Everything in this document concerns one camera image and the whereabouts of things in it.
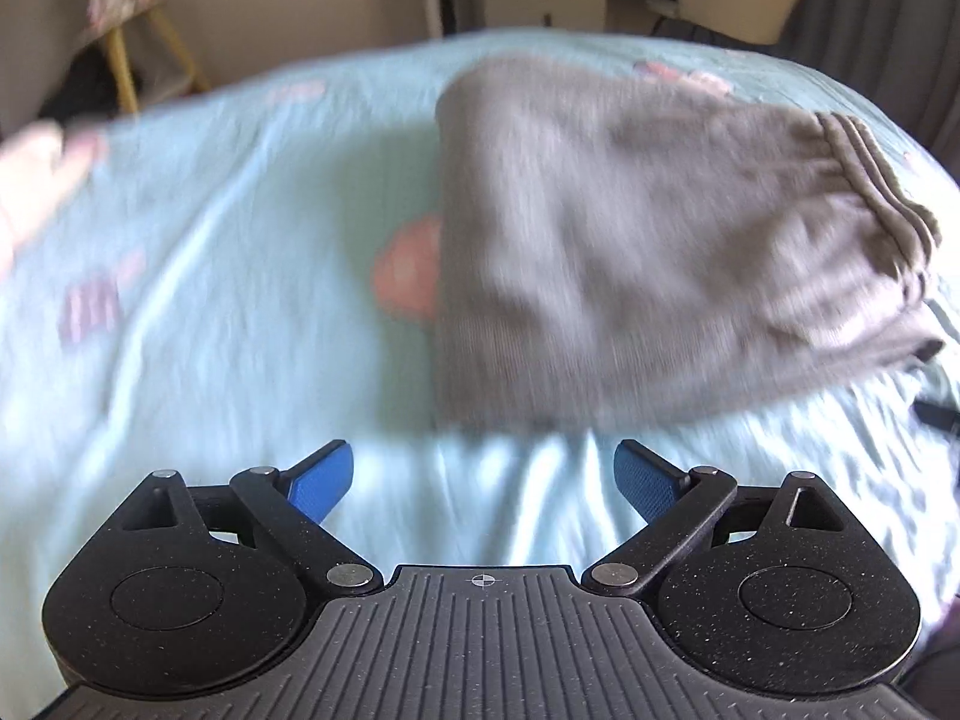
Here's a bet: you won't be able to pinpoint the yellow-legged side shelf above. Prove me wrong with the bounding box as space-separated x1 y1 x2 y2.
76 0 212 117

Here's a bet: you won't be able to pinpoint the light blue printed bed sheet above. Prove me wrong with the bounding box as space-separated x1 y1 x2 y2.
2 29 958 718

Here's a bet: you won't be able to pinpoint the black clothing pile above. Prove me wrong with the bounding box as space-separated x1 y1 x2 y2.
37 46 121 125

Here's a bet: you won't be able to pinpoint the grey knit pants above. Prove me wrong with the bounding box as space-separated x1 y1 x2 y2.
434 57 944 431

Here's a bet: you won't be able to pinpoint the grey curtain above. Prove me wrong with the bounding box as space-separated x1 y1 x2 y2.
771 0 960 182

